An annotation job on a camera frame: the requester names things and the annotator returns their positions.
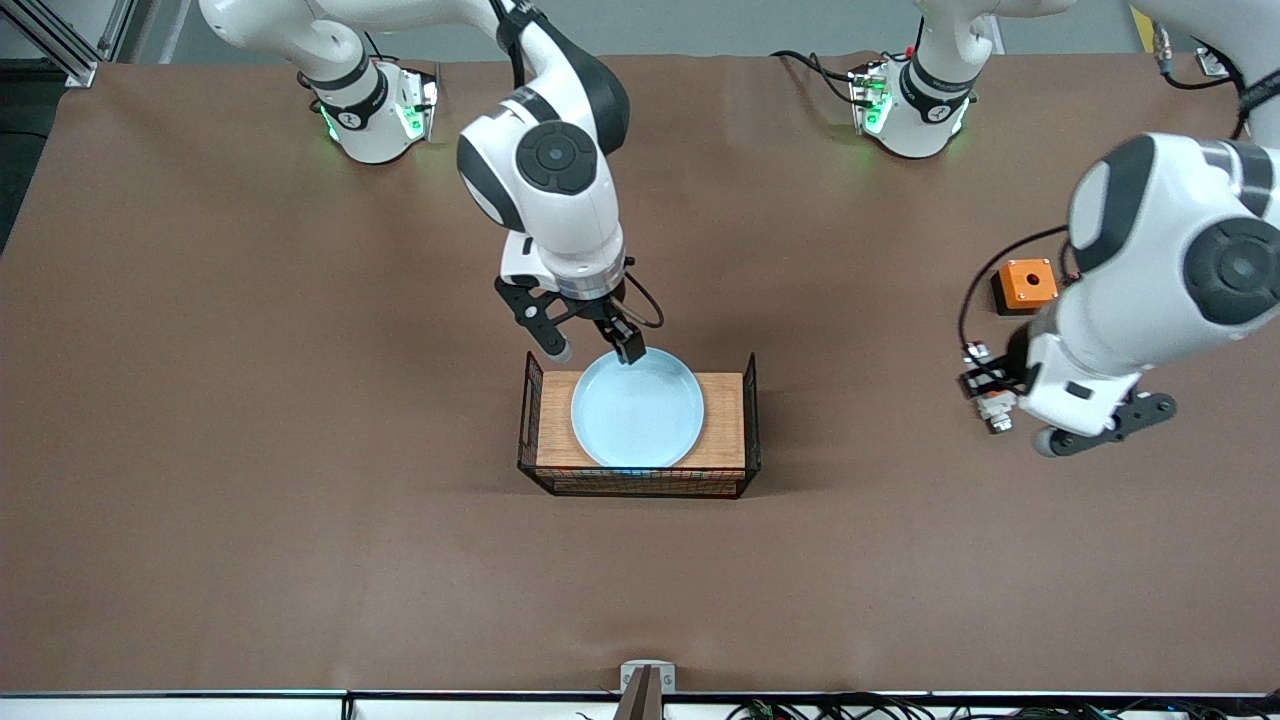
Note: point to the brown table cover sheet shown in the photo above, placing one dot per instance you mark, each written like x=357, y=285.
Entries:
x=300, y=550

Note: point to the right arm base connector bracket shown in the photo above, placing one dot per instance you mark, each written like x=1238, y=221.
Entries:
x=420, y=105

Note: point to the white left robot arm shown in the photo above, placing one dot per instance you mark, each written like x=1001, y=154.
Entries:
x=1150, y=300

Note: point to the left arm base connector bracket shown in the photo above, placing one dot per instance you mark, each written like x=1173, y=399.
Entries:
x=870, y=100

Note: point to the light blue round plate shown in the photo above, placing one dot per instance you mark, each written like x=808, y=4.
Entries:
x=640, y=420

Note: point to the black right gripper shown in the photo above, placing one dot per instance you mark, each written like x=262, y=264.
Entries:
x=606, y=313

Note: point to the white table edge rail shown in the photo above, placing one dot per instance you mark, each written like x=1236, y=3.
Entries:
x=200, y=705

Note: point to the grey metal mount bracket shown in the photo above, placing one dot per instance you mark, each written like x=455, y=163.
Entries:
x=647, y=682

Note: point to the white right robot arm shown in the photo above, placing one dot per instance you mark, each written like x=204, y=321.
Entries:
x=550, y=200

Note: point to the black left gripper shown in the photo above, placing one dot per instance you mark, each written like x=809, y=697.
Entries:
x=1012, y=362

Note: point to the orange button enclosure box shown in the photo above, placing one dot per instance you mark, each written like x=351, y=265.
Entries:
x=1027, y=284

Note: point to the aluminium frame profile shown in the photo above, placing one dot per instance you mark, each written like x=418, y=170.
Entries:
x=1212, y=62
x=60, y=45

